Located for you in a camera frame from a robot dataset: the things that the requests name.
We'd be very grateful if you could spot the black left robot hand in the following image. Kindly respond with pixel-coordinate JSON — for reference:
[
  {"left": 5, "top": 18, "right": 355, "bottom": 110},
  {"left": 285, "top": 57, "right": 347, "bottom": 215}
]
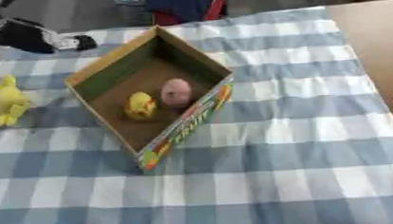
[{"left": 0, "top": 13, "right": 100, "bottom": 57}]

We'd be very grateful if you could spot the open cardboard box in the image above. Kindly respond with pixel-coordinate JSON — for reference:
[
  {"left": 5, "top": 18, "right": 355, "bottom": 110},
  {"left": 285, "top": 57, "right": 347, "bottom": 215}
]
[{"left": 61, "top": 21, "right": 241, "bottom": 176}]

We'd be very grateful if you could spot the large yellow soft toy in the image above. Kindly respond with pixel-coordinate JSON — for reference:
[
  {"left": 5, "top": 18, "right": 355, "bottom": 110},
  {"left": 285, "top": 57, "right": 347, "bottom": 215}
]
[{"left": 0, "top": 73, "right": 34, "bottom": 128}]

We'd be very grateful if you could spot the small yellow soft toy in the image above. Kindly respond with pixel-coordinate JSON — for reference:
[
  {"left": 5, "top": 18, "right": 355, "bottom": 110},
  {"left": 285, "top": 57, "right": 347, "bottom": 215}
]
[{"left": 122, "top": 90, "right": 159, "bottom": 121}]

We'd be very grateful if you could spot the pink soft toy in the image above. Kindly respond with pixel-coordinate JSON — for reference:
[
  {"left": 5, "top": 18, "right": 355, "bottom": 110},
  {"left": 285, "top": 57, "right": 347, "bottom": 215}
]
[{"left": 158, "top": 77, "right": 196, "bottom": 109}]

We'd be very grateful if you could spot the person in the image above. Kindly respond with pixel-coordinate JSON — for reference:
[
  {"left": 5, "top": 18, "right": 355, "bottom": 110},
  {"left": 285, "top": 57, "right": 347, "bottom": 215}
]
[{"left": 143, "top": 0, "right": 232, "bottom": 27}]

